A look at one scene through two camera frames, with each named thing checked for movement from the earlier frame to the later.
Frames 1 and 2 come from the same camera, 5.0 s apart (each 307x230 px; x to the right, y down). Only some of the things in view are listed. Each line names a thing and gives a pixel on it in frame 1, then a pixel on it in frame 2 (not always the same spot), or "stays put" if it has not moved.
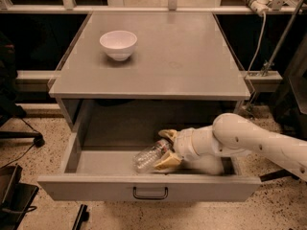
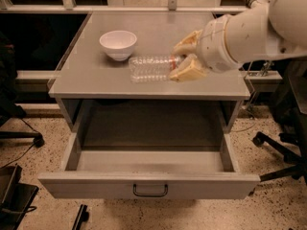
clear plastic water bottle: (145, 158) -> (152, 69)
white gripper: (183, 143) -> (212, 48)
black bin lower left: (14, 196) stays put
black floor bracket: (82, 216) stays put
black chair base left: (9, 107) stays put
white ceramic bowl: (118, 44) stays put
